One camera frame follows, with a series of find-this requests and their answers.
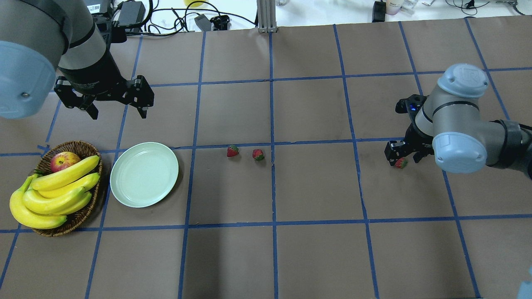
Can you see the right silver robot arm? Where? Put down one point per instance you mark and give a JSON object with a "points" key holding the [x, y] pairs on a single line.
{"points": [[447, 125]]}

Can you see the red yellow apple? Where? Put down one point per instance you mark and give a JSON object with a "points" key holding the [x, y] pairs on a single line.
{"points": [[63, 160]]}

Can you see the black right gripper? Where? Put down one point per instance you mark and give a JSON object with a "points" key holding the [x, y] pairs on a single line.
{"points": [[417, 140]]}

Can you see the yellow banana bunch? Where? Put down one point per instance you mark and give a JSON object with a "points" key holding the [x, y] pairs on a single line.
{"points": [[43, 202]]}

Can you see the woven wicker basket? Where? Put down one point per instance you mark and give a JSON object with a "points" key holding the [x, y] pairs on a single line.
{"points": [[73, 221]]}

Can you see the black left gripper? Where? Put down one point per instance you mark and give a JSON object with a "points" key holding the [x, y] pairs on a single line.
{"points": [[94, 76]]}

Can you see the red strawberry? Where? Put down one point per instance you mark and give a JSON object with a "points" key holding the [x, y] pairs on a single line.
{"points": [[401, 163], [232, 151], [257, 154]]}

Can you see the aluminium frame post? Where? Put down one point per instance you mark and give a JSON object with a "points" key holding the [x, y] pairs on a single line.
{"points": [[266, 15]]}

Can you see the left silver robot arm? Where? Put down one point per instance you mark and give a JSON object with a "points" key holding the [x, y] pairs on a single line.
{"points": [[58, 45]]}

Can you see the pale green plate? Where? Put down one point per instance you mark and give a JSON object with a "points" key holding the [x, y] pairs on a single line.
{"points": [[144, 175]]}

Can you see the black power adapter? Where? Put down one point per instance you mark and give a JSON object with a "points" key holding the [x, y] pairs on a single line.
{"points": [[130, 11]]}

